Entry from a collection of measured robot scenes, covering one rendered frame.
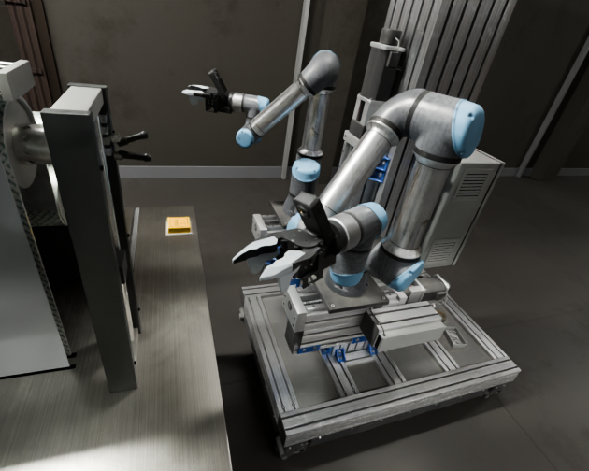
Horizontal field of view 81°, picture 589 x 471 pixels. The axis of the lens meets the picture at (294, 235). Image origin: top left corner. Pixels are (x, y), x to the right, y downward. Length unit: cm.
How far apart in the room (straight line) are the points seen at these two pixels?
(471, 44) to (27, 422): 137
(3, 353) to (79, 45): 288
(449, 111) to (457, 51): 36
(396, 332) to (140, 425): 82
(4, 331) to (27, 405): 15
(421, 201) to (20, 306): 87
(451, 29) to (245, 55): 255
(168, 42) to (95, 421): 303
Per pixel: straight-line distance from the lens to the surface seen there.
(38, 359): 87
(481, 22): 124
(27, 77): 68
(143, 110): 354
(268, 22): 355
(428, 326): 133
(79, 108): 52
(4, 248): 70
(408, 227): 96
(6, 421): 86
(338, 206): 84
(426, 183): 91
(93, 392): 84
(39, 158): 69
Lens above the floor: 157
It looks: 33 degrees down
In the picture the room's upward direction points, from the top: 10 degrees clockwise
